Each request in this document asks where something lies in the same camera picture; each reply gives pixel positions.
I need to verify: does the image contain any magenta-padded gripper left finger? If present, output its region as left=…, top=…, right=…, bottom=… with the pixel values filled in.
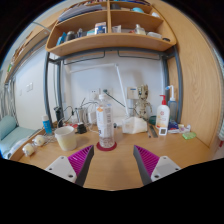
left=44, top=144, right=95, bottom=188

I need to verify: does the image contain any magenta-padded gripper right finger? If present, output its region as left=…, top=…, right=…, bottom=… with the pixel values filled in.
left=133, top=144, right=182, bottom=187

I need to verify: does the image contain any clear plastic water bottle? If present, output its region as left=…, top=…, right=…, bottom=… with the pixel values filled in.
left=95, top=93, right=116, bottom=149

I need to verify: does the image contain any cream white cup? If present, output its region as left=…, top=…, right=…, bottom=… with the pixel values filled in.
left=54, top=125, right=78, bottom=152

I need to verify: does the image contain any small white square device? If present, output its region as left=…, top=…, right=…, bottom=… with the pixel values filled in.
left=158, top=126, right=169, bottom=136

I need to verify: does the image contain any green flat item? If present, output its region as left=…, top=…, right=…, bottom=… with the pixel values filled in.
left=182, top=131, right=198, bottom=140

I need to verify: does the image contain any small black cube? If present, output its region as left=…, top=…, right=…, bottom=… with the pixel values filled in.
left=76, top=123, right=88, bottom=134

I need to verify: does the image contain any small blue box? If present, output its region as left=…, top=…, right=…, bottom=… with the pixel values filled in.
left=168, top=120, right=179, bottom=131

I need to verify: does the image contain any blue tube with white cap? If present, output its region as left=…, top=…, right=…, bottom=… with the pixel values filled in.
left=41, top=114, right=53, bottom=136

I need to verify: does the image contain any flat round red coaster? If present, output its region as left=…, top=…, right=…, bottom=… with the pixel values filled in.
left=96, top=140, right=118, bottom=152

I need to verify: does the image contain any teal round base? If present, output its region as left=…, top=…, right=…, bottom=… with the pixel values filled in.
left=148, top=115, right=158, bottom=126

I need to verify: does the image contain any black electric shaver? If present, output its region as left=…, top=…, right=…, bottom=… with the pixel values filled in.
left=54, top=106, right=64, bottom=128

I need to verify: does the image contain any white pump bottle red top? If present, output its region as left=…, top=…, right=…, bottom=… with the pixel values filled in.
left=155, top=94, right=171, bottom=129

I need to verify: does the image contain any metal cup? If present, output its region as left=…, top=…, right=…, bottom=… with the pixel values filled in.
left=75, top=107, right=88, bottom=126

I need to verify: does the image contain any light teal bed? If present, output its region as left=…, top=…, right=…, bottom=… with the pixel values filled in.
left=0, top=126, right=38, bottom=158

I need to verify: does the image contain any white charger block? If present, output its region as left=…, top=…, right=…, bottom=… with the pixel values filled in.
left=87, top=111, right=98, bottom=125

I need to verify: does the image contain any wooden tree figurine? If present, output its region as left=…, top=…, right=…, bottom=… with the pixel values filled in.
left=134, top=84, right=153, bottom=121

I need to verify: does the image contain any teal cushion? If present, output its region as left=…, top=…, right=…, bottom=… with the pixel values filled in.
left=0, top=115, right=18, bottom=141

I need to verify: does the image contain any white desk lamp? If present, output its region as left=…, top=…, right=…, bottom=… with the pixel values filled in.
left=64, top=63, right=131, bottom=118

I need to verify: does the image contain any wooden shelf unit with items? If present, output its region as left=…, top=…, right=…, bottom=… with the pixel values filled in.
left=45, top=0, right=177, bottom=57

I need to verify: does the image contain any white wall socket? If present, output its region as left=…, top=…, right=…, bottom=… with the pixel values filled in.
left=89, top=88, right=101, bottom=101
left=100, top=87, right=113, bottom=98

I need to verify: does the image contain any grey metal desk frame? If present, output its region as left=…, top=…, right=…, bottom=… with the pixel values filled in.
left=43, top=46, right=184, bottom=124

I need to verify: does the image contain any white wall-mounted box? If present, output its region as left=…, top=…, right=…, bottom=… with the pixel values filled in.
left=126, top=87, right=138, bottom=100

